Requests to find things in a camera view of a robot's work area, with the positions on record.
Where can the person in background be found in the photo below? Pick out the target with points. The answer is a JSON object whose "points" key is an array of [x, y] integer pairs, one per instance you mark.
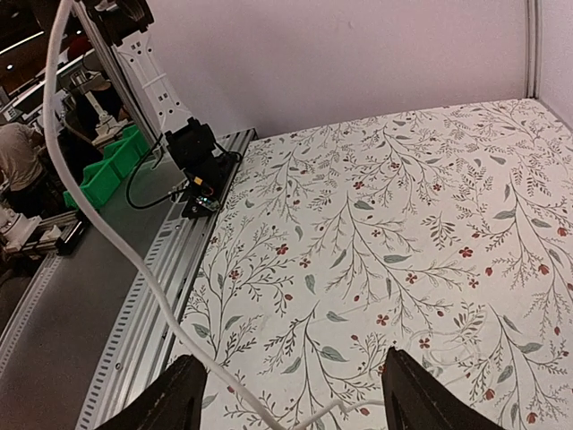
{"points": [[29, 190]]}

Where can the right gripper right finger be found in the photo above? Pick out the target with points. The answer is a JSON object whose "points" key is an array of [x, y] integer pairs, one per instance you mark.
{"points": [[414, 399]]}

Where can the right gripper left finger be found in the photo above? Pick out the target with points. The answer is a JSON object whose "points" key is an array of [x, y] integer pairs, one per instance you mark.
{"points": [[172, 401]]}

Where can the aluminium front rail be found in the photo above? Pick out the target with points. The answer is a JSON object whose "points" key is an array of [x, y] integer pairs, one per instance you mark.
{"points": [[87, 336]]}

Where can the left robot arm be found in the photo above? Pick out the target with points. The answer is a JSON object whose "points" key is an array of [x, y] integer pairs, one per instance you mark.
{"points": [[124, 25]]}

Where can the left aluminium frame post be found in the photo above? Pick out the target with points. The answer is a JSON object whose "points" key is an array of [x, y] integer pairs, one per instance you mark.
{"points": [[534, 34]]}

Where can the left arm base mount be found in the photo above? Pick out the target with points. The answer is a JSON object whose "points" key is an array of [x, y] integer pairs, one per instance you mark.
{"points": [[204, 194]]}

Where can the green plastic bin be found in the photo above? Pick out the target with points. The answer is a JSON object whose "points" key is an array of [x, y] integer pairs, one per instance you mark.
{"points": [[101, 179]]}

